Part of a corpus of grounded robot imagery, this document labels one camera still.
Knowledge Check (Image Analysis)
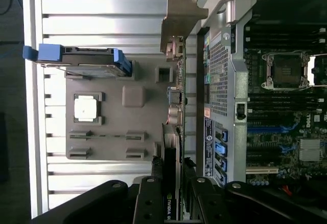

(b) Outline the grey parts rack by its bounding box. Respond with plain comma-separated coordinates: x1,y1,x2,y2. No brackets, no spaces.
63,59,184,162

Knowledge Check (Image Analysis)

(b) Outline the blue expansion slot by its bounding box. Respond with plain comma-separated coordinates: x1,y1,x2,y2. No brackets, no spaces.
246,124,300,134

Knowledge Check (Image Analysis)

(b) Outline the green motherboard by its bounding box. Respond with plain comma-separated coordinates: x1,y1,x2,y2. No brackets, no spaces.
244,23,327,185

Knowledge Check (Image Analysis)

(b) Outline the silver CPU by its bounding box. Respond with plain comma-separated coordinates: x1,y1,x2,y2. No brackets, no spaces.
74,97,99,122

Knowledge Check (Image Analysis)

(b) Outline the silver chipset heat sink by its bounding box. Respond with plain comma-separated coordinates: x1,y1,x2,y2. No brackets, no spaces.
299,139,323,162

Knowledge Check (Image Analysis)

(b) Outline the black PC case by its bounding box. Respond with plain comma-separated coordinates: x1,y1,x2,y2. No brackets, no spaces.
196,0,327,196

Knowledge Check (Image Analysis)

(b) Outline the CPU socket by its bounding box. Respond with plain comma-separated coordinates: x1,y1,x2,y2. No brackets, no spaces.
260,51,311,91

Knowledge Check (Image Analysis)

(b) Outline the hard disk in blue carrier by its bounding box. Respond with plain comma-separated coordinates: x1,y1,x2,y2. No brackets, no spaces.
22,43,136,78

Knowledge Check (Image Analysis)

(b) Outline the metal socket cover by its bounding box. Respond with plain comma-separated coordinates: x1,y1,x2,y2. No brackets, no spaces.
306,54,327,86

